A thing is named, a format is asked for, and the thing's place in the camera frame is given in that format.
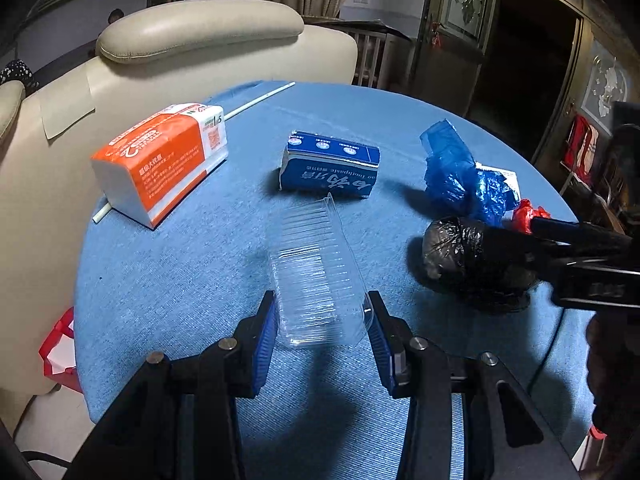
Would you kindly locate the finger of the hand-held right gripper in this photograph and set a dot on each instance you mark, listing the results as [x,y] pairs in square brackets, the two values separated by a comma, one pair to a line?
[530,255]
[580,232]

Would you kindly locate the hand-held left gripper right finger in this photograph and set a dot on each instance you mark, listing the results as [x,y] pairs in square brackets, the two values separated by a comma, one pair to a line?
[382,350]

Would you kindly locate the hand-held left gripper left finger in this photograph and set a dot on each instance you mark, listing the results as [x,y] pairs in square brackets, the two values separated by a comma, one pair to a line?
[265,345]

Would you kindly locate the black plastic bag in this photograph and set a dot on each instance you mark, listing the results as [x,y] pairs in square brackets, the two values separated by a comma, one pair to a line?
[460,255]

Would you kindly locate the clear plastic clamshell container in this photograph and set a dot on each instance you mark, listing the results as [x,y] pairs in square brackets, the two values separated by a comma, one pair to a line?
[310,270]

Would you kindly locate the person's right hand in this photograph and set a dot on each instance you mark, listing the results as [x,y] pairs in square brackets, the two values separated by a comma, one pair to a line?
[612,375]

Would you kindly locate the red plastic scrap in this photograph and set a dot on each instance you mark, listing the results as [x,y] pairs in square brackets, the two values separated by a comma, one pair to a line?
[524,217]

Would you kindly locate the red hanging clothes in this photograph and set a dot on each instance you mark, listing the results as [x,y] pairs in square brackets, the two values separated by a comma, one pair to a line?
[580,142]

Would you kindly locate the blue plastic bag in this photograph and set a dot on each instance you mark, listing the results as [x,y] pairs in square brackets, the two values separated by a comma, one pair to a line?
[450,175]

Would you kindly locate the wooden glass panel door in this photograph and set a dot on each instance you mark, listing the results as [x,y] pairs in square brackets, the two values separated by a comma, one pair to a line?
[425,60]
[560,100]

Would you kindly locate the blue toothpaste box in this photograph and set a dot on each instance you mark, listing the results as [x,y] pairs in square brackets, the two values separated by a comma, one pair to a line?
[325,175]

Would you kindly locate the red paper bag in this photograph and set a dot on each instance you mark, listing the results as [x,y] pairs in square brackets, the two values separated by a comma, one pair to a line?
[55,335]

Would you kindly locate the orange and white tissue pack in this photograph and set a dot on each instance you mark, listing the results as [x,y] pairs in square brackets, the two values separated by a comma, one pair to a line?
[165,160]

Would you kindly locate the red door ornament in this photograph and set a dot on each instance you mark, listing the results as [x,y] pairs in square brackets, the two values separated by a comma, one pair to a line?
[437,35]

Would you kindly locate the white thin stick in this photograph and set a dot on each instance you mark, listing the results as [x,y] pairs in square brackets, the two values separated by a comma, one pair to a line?
[260,97]

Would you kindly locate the wooden crib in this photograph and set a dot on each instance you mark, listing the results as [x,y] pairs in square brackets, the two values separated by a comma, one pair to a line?
[370,55]

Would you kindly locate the beige leather sofa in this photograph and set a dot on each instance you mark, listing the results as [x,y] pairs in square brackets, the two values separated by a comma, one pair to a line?
[65,170]

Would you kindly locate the dark patterned cloth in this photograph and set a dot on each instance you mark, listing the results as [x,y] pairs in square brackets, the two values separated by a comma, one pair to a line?
[17,75]

